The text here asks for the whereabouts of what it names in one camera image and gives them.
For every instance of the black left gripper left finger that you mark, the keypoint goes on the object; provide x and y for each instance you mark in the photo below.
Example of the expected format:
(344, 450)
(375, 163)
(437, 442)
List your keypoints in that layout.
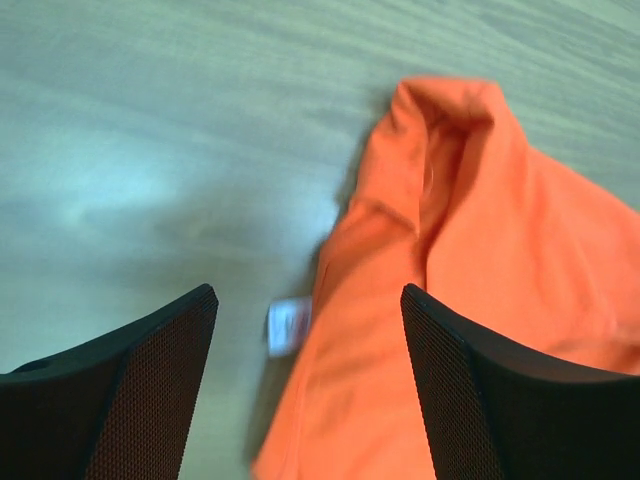
(117, 407)

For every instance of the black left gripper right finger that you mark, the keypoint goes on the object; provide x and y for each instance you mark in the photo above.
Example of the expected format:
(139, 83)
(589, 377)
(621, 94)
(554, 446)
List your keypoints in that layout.
(495, 409)

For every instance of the orange t shirt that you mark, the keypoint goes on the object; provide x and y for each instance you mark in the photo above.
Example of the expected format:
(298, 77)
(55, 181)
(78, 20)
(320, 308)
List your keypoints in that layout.
(451, 197)

